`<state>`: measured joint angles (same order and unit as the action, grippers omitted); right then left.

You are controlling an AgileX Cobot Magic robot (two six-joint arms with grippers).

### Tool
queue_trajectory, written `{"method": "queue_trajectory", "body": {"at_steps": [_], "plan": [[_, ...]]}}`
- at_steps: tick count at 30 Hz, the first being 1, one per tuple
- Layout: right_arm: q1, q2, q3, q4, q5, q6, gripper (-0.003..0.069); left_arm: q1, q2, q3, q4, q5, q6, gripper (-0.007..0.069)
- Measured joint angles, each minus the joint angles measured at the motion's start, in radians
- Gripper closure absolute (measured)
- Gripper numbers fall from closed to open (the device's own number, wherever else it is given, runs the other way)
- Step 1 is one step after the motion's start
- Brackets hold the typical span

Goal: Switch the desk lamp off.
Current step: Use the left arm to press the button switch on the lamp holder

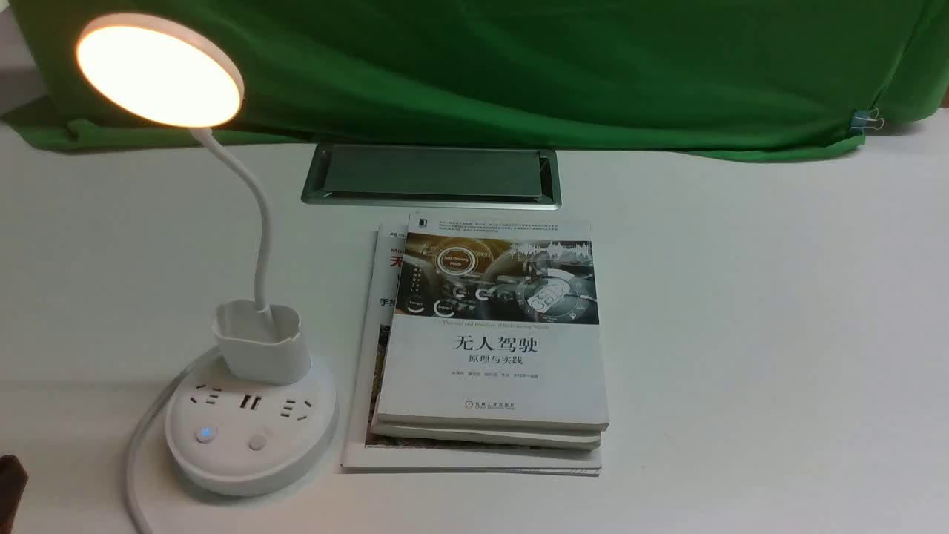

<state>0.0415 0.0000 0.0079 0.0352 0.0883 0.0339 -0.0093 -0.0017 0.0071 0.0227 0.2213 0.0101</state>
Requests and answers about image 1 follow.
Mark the white desk lamp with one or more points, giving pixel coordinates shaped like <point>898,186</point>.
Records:
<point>167,73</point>

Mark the green backdrop cloth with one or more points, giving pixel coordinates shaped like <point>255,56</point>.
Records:
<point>750,81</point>

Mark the white self-driving top book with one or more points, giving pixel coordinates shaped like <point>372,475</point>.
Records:
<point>495,325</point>

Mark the white middle book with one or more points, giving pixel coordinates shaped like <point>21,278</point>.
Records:
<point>473,436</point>

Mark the white bottom magazine book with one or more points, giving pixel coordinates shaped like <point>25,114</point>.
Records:
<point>371,453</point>

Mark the blue binder clip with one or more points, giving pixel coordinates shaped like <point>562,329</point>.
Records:
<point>866,120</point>

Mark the dark brown object at edge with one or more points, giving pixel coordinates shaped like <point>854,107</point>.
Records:
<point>14,480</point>

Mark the silver desk cable grommet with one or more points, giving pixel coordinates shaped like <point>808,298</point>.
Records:
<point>432,177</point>

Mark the white round power strip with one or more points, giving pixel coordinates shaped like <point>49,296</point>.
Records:
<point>240,438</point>

